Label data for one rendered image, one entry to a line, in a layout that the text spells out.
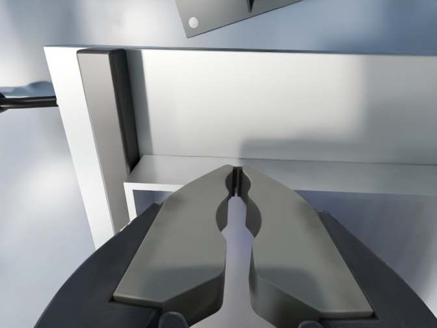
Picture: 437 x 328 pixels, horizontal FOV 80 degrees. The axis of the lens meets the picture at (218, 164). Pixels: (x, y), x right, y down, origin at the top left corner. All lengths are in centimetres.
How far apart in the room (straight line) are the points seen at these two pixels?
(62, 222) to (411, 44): 171
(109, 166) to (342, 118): 14
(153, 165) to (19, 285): 203
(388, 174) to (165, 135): 13
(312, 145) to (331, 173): 2
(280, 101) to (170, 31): 92
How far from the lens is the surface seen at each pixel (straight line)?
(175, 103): 16
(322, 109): 17
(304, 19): 106
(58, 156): 139
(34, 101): 121
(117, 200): 18
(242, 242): 21
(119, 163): 16
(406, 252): 25
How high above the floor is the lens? 103
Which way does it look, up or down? 63 degrees down
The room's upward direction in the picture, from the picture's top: 173 degrees counter-clockwise
